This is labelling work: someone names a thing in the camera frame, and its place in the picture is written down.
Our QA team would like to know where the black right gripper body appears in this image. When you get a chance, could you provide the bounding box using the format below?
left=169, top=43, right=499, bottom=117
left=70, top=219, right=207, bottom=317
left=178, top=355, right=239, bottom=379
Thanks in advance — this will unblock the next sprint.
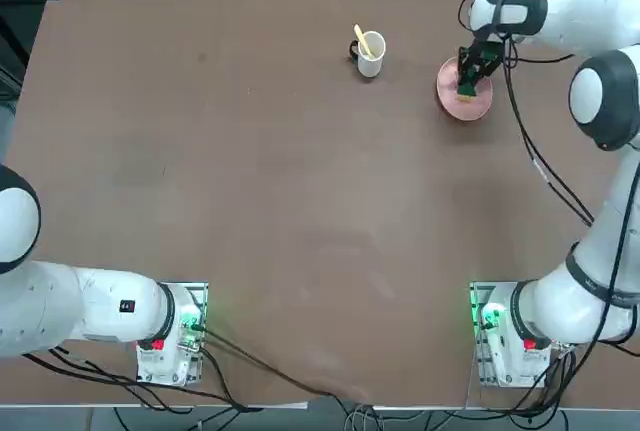
left=469, top=39, right=504, bottom=63

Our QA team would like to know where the green and yellow sponge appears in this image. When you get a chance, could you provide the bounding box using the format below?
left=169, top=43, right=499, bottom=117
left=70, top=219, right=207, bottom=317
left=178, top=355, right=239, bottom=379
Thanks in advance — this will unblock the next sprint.
left=455, top=75, right=477, bottom=104

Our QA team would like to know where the pink round plate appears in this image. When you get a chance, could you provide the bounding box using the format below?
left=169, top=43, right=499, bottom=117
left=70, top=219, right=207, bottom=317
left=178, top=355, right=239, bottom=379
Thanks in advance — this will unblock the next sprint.
left=436, top=56, right=495, bottom=122

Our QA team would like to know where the white smiley face mug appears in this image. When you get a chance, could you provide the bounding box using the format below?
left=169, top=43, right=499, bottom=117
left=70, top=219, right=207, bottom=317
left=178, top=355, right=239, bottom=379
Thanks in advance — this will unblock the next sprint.
left=348, top=30, right=387, bottom=78

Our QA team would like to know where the yellow spoon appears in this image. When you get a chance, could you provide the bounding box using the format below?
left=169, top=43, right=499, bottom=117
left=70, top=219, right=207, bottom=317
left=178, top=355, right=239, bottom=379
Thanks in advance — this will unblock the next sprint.
left=353, top=24, right=376, bottom=59

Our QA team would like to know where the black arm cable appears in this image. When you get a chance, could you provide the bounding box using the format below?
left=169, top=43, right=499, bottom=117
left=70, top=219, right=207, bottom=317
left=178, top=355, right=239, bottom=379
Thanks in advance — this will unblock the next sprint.
left=457, top=0, right=507, bottom=47
left=502, top=40, right=596, bottom=227

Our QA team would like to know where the black base cable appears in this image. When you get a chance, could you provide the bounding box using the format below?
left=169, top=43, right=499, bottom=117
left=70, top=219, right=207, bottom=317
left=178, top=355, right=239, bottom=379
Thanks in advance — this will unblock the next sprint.
left=198, top=324, right=374, bottom=402

